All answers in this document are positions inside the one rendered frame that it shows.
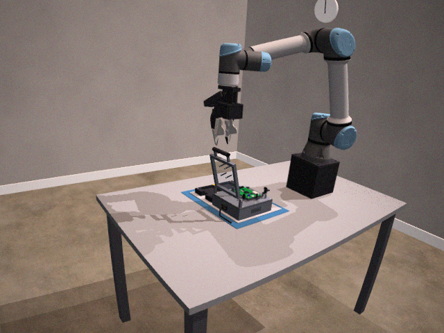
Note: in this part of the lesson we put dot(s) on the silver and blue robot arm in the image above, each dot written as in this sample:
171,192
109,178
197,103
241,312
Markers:
337,45

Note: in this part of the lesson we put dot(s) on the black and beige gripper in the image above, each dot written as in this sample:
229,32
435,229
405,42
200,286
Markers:
222,109

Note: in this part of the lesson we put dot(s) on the green circuit board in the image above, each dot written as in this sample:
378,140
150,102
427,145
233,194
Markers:
249,193

